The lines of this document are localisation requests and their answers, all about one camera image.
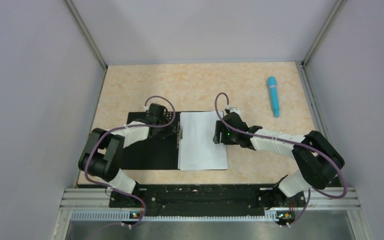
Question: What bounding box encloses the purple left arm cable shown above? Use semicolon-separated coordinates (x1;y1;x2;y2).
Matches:
83;96;176;229

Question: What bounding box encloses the aluminium frame rail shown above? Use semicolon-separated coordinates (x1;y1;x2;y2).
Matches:
52;184;372;240

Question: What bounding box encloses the turquoise marker pen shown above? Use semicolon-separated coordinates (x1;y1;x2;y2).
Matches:
267;76;280;118

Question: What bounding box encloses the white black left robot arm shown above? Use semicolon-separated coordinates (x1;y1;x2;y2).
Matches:
78;103;180;207

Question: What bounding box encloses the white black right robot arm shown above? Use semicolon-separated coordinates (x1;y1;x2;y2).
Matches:
213;111;345;206

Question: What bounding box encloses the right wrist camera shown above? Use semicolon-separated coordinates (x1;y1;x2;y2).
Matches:
224;105;241;115

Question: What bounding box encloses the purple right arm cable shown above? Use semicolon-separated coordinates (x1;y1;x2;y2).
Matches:
214;92;349;229

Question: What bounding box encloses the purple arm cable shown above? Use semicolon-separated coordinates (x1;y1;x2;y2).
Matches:
214;92;349;229
83;96;176;229

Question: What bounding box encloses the red and black folder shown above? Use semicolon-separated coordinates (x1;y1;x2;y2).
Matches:
119;110;229;171

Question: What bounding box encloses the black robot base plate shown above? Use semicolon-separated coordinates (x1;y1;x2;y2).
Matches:
109;184;305;217

